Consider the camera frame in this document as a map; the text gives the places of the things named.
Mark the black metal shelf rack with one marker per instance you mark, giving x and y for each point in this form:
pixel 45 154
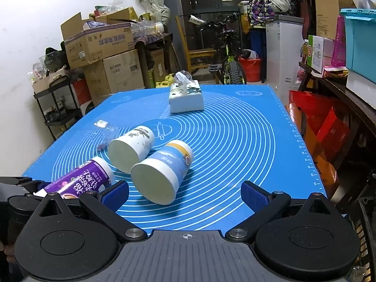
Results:
pixel 58 115

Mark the white tissue box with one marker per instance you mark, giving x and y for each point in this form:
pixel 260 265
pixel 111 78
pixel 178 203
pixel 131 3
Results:
pixel 185 94

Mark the red plastic bucket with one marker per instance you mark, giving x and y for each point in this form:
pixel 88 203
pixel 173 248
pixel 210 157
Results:
pixel 252 69

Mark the clear plastic wrapper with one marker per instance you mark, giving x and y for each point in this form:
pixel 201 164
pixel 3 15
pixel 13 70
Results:
pixel 102 135

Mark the open top cardboard box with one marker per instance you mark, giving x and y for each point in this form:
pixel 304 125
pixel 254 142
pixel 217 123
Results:
pixel 88 41

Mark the yellow wooden chair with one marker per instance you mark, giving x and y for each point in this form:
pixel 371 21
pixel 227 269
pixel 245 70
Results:
pixel 194 55

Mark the purple paper cup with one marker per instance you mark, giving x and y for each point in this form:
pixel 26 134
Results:
pixel 93 175

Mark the lower large cardboard box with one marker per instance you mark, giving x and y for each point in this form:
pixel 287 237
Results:
pixel 115 74

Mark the floral purple bag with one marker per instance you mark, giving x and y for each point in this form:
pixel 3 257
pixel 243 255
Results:
pixel 260 12

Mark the black green bicycle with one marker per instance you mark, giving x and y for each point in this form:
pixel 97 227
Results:
pixel 225 66

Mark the dark wooden side table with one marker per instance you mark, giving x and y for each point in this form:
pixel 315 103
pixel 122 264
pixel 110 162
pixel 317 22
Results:
pixel 315 84

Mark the blue silicone baking mat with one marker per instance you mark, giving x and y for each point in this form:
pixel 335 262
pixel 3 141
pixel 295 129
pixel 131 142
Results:
pixel 243 134

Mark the blue white paper cup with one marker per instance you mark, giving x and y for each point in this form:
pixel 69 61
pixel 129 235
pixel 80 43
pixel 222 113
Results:
pixel 159 176

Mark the white chest freezer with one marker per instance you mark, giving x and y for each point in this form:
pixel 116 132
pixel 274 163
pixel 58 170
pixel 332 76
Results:
pixel 283 44

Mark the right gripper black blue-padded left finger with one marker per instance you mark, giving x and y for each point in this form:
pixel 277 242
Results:
pixel 102 207

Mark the green white carton box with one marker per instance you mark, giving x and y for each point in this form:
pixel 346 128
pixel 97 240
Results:
pixel 320 52

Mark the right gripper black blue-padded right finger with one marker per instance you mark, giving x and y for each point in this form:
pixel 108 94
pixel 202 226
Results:
pixel 266 207

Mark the red gift bag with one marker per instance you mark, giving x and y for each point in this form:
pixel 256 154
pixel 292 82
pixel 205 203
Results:
pixel 323 123

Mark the white floral paper cup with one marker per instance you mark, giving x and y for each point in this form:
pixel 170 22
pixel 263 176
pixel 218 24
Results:
pixel 131 148

